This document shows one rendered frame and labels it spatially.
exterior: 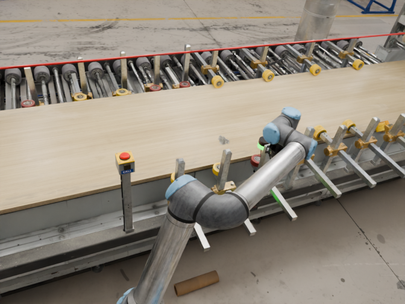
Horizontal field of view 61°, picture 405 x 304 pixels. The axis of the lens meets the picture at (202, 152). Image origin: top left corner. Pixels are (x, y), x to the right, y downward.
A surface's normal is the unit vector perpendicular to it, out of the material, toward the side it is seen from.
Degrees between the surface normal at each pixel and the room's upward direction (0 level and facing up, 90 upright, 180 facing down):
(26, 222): 90
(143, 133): 0
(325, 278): 0
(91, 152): 0
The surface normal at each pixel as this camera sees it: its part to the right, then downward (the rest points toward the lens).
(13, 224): 0.39, 0.65
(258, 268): 0.11, -0.74
